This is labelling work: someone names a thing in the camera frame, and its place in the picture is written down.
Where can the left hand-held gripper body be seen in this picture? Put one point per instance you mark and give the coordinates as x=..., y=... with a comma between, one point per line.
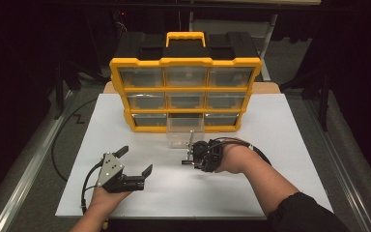
x=111, y=169

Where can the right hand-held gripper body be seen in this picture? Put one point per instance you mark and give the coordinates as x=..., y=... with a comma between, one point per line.
x=206, y=156

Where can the clear plastic drawer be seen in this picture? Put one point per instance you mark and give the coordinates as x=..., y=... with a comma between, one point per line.
x=178, y=135

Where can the yellow and black drawer organizer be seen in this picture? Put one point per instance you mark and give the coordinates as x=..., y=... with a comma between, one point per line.
x=186, y=61

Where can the person's right hand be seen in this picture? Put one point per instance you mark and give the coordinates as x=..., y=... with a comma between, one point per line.
x=236, y=158

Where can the person's left hand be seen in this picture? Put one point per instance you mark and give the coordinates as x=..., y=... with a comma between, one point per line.
x=104, y=200

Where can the group of clear drawers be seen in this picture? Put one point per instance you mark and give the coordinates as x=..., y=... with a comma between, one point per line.
x=141, y=77

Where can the black metal stand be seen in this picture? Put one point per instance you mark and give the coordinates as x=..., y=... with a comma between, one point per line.
x=59, y=96
x=324, y=106

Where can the black sleeve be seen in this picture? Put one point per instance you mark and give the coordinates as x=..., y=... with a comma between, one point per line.
x=302, y=216

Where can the aluminium floor rail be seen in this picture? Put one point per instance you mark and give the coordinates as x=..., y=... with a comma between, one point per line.
x=344, y=180
x=29, y=174

